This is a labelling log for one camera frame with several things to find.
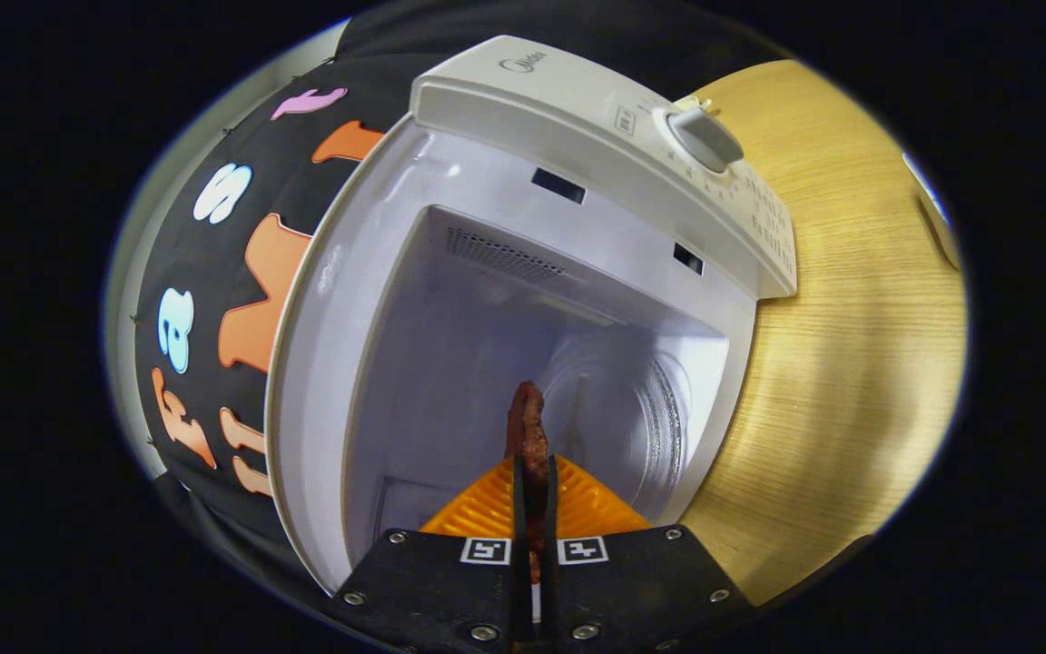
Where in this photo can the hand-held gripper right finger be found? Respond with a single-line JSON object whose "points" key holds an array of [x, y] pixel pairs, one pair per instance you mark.
{"points": [[552, 495]]}

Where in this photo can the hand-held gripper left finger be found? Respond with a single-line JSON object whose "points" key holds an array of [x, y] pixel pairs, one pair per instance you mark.
{"points": [[518, 495]]}

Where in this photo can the red meat slice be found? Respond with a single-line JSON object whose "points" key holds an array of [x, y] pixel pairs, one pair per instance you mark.
{"points": [[527, 427]]}

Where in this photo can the white microwave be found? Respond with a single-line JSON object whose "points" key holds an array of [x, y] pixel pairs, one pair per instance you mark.
{"points": [[487, 300]]}

